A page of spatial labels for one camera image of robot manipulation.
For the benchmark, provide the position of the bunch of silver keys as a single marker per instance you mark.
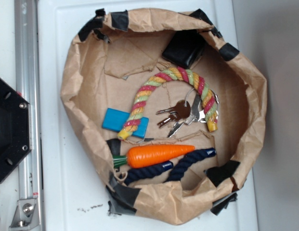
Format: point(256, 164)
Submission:
point(203, 111)

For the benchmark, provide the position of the blue rectangular block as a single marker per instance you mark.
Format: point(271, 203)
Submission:
point(115, 119)

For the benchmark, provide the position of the orange plastic carrot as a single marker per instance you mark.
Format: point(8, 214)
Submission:
point(145, 156)

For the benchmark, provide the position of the brown paper bin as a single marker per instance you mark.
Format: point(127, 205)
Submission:
point(115, 61)

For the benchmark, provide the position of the black rectangular box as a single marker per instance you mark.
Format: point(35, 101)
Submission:
point(184, 48)

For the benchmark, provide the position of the white plastic tray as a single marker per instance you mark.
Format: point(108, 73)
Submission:
point(75, 199)

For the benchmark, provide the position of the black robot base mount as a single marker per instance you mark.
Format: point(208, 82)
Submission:
point(14, 130)

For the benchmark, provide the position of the aluminium extrusion rail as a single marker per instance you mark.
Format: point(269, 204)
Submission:
point(27, 83)

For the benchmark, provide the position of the metal corner bracket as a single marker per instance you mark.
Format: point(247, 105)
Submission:
point(26, 216)

